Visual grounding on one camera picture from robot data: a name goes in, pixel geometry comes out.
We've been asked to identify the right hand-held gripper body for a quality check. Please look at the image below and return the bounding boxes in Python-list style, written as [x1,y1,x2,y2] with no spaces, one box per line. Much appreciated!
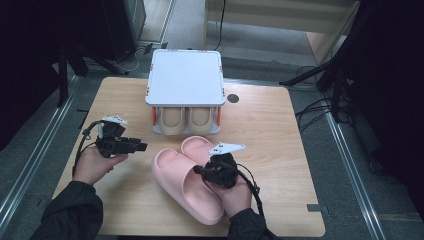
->
[203,142,247,190]

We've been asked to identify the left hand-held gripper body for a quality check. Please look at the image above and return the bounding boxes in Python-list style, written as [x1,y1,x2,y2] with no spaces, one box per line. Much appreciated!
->
[95,115,135,158]

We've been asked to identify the pink slide slipper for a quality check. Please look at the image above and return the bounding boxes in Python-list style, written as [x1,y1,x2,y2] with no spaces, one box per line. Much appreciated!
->
[180,135,221,167]
[150,148,225,226]

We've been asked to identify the cream clog shoe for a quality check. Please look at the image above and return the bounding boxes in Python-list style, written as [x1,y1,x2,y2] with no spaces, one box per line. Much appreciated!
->
[186,107,216,136]
[157,107,186,136]

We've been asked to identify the white two-tier shoe rack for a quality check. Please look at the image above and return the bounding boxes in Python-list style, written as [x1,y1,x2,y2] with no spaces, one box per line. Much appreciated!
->
[145,49,227,136]

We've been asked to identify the person's left hand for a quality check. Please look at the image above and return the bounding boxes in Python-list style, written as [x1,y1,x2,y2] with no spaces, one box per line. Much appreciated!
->
[72,145,129,187]

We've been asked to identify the person's right hand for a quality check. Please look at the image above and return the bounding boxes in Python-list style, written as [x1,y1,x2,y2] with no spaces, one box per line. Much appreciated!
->
[208,178,253,218]

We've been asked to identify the black tripod stand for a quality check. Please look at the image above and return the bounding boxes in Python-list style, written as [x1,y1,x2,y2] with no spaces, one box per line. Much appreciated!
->
[54,41,129,108]
[279,49,354,123]

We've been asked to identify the dark cabinet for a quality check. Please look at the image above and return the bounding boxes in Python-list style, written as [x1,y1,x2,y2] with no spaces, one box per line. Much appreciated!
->
[99,0,148,63]

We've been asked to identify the right hand-held gripper cable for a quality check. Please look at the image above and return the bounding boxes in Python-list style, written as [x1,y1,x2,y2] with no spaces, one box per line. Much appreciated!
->
[236,163,266,218]

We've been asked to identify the white floor cable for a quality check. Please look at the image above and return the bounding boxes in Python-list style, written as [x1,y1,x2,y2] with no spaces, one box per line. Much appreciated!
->
[113,48,151,73]

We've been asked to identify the metal floor rail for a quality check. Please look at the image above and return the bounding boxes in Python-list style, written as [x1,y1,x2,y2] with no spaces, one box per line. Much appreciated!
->
[0,74,79,228]
[321,106,388,240]

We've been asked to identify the black floor cables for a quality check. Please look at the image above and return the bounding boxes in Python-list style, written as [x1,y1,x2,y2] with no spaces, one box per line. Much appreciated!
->
[294,64,354,133]

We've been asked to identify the black hanging cable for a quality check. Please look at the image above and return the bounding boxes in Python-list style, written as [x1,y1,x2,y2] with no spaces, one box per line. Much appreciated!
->
[213,0,228,52]

